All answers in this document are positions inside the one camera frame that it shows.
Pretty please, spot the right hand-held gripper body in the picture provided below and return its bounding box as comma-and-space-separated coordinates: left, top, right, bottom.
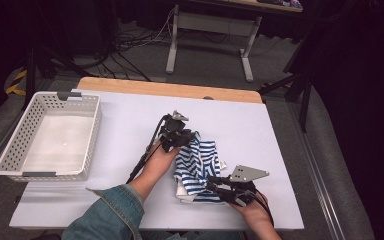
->
213, 164, 270, 207

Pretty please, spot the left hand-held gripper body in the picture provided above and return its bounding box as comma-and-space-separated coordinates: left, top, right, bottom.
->
158, 109, 198, 154

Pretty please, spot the blue white striped baby romper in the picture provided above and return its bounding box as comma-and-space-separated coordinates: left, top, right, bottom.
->
173, 131, 228, 204

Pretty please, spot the white perforated plastic basket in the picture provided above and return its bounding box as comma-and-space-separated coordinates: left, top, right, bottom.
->
0, 91, 102, 183

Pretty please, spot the person's right hand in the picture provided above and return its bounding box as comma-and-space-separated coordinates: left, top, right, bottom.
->
230, 197, 275, 228

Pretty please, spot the person's left hand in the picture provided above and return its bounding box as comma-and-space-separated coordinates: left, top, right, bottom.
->
142, 141, 182, 184

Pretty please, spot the white table board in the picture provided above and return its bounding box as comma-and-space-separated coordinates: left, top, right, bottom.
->
9, 88, 305, 232

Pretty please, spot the grey-legged wooden desk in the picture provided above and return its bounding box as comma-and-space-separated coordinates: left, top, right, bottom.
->
165, 0, 304, 84

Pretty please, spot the black metal stand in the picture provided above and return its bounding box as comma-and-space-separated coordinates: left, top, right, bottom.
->
258, 26, 315, 134

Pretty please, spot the black tripod stand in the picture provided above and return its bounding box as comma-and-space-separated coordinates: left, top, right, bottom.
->
21, 43, 92, 111

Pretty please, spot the yellow black hazard tape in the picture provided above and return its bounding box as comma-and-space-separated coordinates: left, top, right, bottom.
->
5, 68, 28, 97

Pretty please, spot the colourful cloth on desk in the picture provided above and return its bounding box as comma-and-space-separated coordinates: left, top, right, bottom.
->
258, 0, 304, 10

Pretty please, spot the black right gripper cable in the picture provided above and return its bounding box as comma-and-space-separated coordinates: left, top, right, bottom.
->
249, 189, 276, 228

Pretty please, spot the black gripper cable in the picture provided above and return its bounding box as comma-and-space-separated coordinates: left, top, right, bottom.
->
249, 189, 276, 228
125, 114, 170, 185

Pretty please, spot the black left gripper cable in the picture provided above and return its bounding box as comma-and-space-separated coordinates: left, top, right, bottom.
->
125, 114, 170, 185

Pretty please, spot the bundle of floor cables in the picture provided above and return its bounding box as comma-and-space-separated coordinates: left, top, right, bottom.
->
89, 6, 181, 83

